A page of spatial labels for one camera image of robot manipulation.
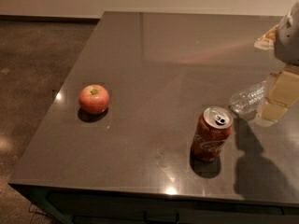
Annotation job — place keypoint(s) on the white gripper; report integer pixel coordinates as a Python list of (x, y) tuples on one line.
[(288, 41)]

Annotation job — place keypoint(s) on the red coke can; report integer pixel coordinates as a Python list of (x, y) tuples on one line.
[(214, 127)]

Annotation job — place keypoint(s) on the clear plastic water bottle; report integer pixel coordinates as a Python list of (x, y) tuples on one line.
[(246, 101)]

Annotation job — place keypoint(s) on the snack bag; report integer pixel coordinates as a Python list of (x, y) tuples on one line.
[(266, 41)]

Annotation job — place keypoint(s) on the red apple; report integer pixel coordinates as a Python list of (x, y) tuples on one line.
[(93, 99)]

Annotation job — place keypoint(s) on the black drawer handle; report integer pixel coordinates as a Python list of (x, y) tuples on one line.
[(160, 219)]

